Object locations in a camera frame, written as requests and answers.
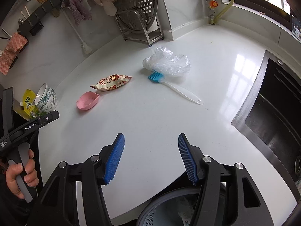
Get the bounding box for pink plastic dish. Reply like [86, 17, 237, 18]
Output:
[77, 91, 100, 111]

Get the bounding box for red patterned snack wrapper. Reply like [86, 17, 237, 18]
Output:
[90, 74, 132, 92]

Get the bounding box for blue silicone basting brush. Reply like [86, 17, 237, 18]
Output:
[148, 72, 204, 105]

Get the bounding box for clear plastic bag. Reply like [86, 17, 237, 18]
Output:
[142, 46, 191, 77]

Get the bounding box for grey perforated trash bin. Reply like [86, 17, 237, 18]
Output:
[136, 188, 199, 226]

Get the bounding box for black kitchen sink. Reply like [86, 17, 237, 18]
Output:
[232, 51, 300, 201]

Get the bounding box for left human hand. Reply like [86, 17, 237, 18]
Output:
[5, 148, 39, 200]

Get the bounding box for yellow green snack packet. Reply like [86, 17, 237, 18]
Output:
[20, 89, 45, 119]

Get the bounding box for stacked white patterned bowls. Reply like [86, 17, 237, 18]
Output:
[35, 83, 57, 113]

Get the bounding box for pink hanging cloth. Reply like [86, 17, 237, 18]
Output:
[0, 32, 28, 76]

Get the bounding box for white hanging brush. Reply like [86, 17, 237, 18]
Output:
[62, 10, 92, 55]

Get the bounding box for metal dish rack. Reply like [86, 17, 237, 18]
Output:
[114, 9, 164, 47]

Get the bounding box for purple hanging cloth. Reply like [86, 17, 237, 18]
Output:
[61, 0, 92, 26]

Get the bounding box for gas valve with orange knob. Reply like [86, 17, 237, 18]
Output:
[206, 0, 220, 24]

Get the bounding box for black wall hook rail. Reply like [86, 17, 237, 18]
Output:
[17, 0, 63, 37]

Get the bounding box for yellow gas hose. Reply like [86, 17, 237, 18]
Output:
[209, 0, 235, 25]

